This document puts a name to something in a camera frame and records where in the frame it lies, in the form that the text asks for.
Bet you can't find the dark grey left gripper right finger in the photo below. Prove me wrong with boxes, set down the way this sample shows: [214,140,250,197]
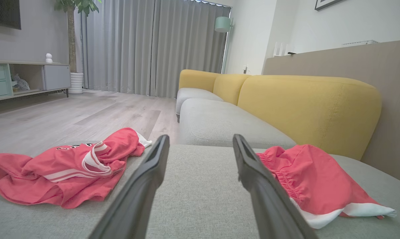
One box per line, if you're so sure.
[233,134,319,239]

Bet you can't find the large grey sofa seat cushion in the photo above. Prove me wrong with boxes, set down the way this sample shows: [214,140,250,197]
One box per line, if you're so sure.
[0,143,400,239]

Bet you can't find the red basketball jersey number 23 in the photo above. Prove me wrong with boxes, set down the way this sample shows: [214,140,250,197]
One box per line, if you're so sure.
[0,127,153,209]

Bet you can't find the wide yellow sofa back cushion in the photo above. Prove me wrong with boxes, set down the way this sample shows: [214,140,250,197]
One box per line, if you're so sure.
[237,75,382,161]

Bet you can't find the white router with antennas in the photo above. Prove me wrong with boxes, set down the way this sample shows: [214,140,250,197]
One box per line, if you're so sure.
[273,41,292,57]

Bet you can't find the black framed wall picture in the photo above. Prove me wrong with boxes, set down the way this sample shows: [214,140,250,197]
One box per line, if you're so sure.
[314,0,345,11]

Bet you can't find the black wall television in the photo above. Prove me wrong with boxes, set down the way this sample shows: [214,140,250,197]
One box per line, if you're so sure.
[0,0,22,30]

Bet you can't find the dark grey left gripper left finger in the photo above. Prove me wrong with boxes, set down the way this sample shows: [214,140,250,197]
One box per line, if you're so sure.
[89,134,170,239]

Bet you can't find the red shorts white trim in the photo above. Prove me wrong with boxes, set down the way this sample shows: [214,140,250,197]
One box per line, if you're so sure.
[255,144,397,229]

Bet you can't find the grey pleated curtain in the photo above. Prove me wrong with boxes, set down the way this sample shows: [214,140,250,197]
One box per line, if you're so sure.
[81,0,232,99]

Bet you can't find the white ribbed plant pot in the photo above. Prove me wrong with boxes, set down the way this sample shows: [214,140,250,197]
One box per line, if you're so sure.
[69,72,84,94]

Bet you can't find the flat white box device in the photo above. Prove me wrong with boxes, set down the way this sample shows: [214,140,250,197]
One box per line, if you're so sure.
[341,40,379,46]

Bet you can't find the TV cabinet with mint drawers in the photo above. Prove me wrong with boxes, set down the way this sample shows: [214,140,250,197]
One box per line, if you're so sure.
[0,60,71,103]

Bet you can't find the tall green indoor tree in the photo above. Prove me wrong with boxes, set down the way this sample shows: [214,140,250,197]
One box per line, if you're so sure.
[54,0,102,73]

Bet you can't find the grey plush toy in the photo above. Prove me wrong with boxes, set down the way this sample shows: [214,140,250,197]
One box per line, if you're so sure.
[11,74,31,92]

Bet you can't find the mint shade floor lamp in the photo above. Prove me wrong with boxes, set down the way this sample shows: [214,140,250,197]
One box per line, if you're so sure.
[215,16,234,74]

